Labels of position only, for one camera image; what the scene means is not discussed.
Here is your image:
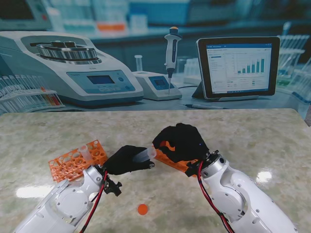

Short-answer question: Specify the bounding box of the printed laboratory backdrop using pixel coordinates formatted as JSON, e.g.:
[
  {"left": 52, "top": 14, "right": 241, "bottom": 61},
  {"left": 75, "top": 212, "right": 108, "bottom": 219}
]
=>
[{"left": 0, "top": 0, "right": 311, "bottom": 127}]

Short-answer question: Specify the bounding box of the red left arm cable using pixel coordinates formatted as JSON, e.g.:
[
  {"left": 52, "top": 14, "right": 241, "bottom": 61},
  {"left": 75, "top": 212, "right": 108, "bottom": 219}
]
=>
[{"left": 80, "top": 171, "right": 109, "bottom": 233}]

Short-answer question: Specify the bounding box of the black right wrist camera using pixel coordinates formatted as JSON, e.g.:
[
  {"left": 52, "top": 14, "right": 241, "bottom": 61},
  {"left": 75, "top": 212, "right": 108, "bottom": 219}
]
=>
[{"left": 185, "top": 162, "right": 200, "bottom": 177}]

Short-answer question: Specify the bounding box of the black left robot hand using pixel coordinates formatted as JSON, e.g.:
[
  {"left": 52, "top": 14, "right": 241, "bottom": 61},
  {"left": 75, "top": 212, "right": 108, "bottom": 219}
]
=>
[{"left": 105, "top": 145, "right": 156, "bottom": 176}]

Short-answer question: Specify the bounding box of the orange test tube rack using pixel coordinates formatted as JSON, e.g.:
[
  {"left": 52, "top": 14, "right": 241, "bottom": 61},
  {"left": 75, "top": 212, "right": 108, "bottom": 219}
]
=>
[
  {"left": 48, "top": 139, "right": 108, "bottom": 183},
  {"left": 154, "top": 141, "right": 200, "bottom": 178}
]

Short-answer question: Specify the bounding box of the clear plastic test tube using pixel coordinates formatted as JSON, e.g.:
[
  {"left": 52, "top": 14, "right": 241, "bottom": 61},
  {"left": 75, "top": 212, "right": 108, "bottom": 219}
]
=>
[
  {"left": 79, "top": 145, "right": 92, "bottom": 163},
  {"left": 132, "top": 146, "right": 157, "bottom": 163}
]

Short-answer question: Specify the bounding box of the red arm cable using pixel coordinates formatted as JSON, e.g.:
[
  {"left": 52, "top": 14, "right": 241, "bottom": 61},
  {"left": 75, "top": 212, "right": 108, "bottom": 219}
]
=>
[
  {"left": 198, "top": 161, "right": 235, "bottom": 233},
  {"left": 80, "top": 171, "right": 109, "bottom": 233}
]

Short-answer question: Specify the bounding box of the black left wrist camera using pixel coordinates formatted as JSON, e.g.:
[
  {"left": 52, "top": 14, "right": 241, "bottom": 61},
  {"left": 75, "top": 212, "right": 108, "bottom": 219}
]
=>
[{"left": 104, "top": 179, "right": 122, "bottom": 197}]

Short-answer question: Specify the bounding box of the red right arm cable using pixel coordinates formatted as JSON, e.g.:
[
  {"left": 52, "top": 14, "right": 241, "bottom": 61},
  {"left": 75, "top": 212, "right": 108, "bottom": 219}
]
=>
[{"left": 198, "top": 161, "right": 235, "bottom": 233}]

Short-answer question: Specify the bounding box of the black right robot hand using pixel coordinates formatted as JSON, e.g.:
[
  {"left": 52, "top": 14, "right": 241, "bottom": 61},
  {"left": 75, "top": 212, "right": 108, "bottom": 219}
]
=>
[{"left": 152, "top": 123, "right": 210, "bottom": 164}]

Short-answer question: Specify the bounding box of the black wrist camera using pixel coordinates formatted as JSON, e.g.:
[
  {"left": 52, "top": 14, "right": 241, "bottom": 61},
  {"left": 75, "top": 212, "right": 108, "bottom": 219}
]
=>
[
  {"left": 185, "top": 162, "right": 200, "bottom": 177},
  {"left": 104, "top": 179, "right": 122, "bottom": 197}
]

